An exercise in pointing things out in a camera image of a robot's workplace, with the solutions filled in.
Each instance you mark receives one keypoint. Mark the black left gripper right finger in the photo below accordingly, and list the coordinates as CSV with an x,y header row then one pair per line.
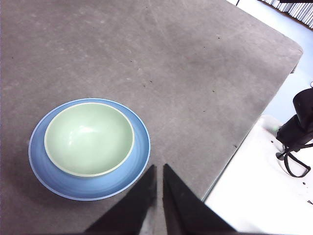
x,y
185,215

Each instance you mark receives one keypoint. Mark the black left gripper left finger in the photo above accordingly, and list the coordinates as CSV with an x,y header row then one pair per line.
x,y
132,215

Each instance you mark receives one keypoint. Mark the green ribbed bowl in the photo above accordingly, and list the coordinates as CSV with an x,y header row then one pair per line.
x,y
88,139

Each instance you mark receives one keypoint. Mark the blue round plate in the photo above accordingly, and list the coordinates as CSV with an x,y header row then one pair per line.
x,y
73,188

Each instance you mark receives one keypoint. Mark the grey ribbed panel stack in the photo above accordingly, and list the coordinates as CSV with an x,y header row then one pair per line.
x,y
298,12

